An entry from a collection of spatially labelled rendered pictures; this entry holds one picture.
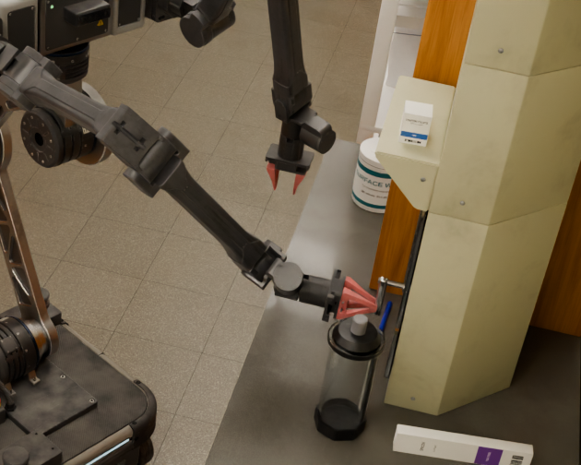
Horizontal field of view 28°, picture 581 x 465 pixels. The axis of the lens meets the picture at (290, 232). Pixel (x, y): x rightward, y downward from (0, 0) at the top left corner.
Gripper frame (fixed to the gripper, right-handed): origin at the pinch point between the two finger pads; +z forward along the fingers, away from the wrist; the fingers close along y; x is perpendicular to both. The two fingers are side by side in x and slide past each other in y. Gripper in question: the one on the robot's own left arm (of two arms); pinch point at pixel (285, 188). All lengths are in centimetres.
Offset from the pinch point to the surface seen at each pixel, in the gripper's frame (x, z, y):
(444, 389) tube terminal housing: -46, 9, 44
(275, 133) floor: 213, 109, -37
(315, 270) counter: -6.9, 15.9, 11.0
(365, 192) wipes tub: 23.1, 10.6, 17.1
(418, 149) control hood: -42, -41, 29
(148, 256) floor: 107, 110, -61
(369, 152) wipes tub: 26.0, 0.9, 16.0
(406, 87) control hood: -19, -41, 23
